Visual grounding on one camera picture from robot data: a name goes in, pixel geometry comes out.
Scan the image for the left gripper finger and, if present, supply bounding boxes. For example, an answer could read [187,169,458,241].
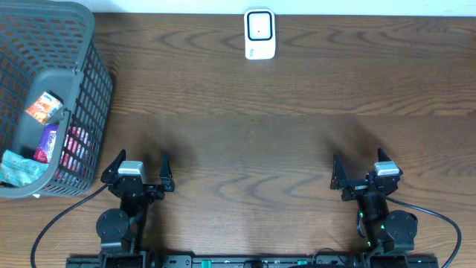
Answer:
[100,149,126,183]
[159,154,175,192]

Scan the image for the red purple snack bag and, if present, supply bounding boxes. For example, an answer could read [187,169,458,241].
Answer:
[33,124,59,163]

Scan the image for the teal snack packet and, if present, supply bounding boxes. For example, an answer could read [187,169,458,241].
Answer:
[1,150,48,187]

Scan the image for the orange snack packet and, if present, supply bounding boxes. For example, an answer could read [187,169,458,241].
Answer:
[26,92,62,125]

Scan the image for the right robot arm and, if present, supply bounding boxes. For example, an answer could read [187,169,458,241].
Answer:
[330,148,418,267]

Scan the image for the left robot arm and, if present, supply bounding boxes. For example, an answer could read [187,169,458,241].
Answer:
[96,150,175,268]

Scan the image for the white barcode scanner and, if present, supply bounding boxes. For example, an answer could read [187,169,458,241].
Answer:
[244,8,276,60]

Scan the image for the grey plastic mesh basket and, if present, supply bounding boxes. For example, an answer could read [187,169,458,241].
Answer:
[1,1,114,199]

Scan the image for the right black cable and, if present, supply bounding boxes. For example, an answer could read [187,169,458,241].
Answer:
[385,195,463,268]

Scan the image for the black cable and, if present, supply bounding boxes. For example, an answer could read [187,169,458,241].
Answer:
[385,195,463,268]
[30,182,111,268]

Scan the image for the left black cable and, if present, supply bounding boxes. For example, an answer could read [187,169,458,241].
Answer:
[30,182,111,268]

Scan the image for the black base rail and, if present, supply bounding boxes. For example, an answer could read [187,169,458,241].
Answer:
[65,254,440,268]

